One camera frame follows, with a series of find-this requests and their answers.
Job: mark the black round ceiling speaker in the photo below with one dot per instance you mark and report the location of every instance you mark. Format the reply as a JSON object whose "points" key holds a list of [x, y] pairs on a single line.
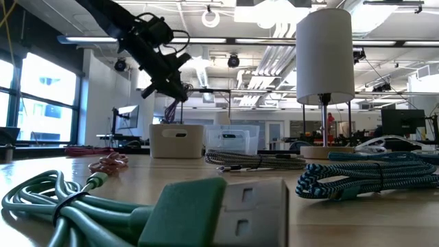
{"points": [[233, 61], [120, 64]]}

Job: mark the black background rig frame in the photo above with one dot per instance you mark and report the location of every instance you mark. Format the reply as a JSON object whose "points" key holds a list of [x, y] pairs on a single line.
{"points": [[212, 90]]}

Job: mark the white shade table lamp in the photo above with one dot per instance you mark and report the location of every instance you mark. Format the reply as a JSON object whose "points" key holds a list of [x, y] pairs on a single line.
{"points": [[324, 55]]}

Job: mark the black computer monitor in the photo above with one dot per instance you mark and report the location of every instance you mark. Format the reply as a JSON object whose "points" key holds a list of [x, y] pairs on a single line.
{"points": [[403, 121]]}

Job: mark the beige plastic bin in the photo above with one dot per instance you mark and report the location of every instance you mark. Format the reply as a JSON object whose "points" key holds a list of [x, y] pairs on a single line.
{"points": [[192, 145]]}

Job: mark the long ceiling light strip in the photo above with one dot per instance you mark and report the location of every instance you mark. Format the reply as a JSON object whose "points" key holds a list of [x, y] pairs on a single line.
{"points": [[89, 40]]}

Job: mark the monitor on black arm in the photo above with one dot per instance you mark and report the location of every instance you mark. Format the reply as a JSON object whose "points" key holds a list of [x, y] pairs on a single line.
{"points": [[128, 116]]}

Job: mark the large window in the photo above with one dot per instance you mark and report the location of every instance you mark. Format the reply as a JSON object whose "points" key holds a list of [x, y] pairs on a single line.
{"points": [[48, 79]]}

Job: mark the clear plastic bin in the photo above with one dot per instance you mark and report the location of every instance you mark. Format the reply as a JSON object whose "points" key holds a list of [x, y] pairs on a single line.
{"points": [[212, 137]]}

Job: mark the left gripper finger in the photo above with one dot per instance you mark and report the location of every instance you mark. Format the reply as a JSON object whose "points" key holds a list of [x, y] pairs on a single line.
{"points": [[179, 89], [168, 88]]}

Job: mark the person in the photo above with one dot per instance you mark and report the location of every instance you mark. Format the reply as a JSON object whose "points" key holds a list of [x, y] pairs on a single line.
{"points": [[330, 119], [378, 132]]}

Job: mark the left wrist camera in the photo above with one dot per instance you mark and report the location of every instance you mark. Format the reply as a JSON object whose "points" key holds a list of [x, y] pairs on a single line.
{"points": [[159, 31]]}

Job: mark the black ceiling track fixture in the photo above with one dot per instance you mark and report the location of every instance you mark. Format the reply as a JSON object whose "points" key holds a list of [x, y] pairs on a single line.
{"points": [[394, 2]]}

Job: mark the black ceiling camera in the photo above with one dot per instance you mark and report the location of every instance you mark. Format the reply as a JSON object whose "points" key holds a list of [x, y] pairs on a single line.
{"points": [[358, 55]]}

